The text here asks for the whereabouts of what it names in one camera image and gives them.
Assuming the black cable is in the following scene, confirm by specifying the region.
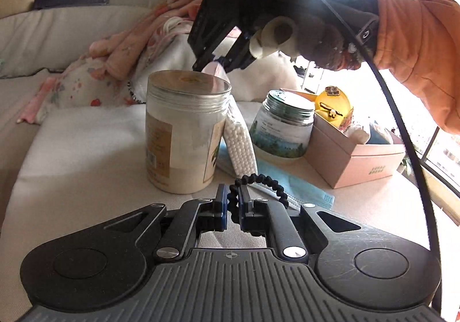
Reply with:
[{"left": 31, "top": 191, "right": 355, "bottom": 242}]
[{"left": 287, "top": 0, "right": 443, "bottom": 312}]

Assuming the yellow round case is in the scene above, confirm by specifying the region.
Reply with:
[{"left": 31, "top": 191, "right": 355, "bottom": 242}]
[{"left": 315, "top": 86, "right": 354, "bottom": 131}]

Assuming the grey sofa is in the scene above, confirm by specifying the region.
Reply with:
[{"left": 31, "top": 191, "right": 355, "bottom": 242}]
[{"left": 1, "top": 6, "right": 148, "bottom": 211}]

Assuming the pink cardboard box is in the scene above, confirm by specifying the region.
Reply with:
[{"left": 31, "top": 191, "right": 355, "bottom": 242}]
[{"left": 291, "top": 90, "right": 405, "bottom": 189}]

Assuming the brown gloved right hand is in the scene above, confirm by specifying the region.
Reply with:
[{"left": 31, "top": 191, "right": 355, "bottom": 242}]
[{"left": 250, "top": 0, "right": 379, "bottom": 70}]

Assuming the green labelled glass jar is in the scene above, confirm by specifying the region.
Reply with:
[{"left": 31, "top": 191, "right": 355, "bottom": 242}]
[{"left": 250, "top": 89, "right": 315, "bottom": 163}]

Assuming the blue face mask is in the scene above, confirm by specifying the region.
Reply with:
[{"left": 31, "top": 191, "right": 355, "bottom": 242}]
[{"left": 217, "top": 140, "right": 334, "bottom": 210}]

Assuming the orange sleeved forearm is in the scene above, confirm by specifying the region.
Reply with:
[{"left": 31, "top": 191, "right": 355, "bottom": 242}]
[{"left": 374, "top": 0, "right": 459, "bottom": 135}]

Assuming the beige jar with metal lid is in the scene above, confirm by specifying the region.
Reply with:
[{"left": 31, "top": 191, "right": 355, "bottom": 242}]
[{"left": 145, "top": 70, "right": 231, "bottom": 194}]

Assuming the black spiral hair tie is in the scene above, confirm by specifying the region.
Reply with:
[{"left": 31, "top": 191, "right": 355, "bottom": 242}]
[{"left": 227, "top": 172, "right": 290, "bottom": 226}]

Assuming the pink floral blanket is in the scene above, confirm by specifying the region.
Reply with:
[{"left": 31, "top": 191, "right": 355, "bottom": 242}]
[{"left": 16, "top": 0, "right": 203, "bottom": 124}]

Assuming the cotton swab bag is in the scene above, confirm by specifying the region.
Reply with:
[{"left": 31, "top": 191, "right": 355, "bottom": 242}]
[{"left": 223, "top": 95, "right": 258, "bottom": 177}]

